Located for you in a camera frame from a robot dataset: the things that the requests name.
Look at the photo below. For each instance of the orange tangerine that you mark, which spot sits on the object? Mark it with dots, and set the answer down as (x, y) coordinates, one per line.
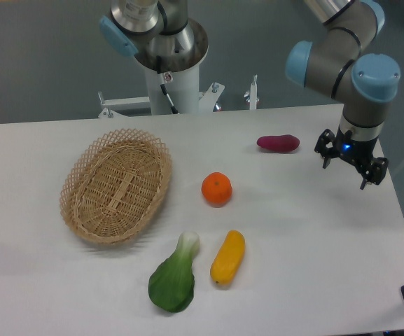
(217, 189)

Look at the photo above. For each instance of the yellow mango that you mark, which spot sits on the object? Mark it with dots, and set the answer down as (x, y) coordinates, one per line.
(228, 259)

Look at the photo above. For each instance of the white metal bracket frame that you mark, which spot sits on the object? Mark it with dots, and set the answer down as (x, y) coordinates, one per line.
(208, 102)

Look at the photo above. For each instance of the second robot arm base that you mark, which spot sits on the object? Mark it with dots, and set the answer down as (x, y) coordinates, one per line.
(158, 34)

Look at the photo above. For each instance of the woven wicker basket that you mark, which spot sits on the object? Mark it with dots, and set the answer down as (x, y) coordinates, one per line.
(115, 188)

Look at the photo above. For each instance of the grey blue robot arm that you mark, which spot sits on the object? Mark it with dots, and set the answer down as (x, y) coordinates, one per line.
(365, 84)

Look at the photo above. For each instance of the green bok choy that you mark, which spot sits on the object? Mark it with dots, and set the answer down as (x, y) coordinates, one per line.
(171, 286)

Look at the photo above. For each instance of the purple sweet potato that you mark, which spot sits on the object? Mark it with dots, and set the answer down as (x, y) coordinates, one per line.
(280, 143)

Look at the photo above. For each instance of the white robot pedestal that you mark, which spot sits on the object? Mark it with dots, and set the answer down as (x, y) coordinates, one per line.
(181, 87)

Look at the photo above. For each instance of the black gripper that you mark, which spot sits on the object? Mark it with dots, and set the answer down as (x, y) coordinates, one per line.
(354, 144)

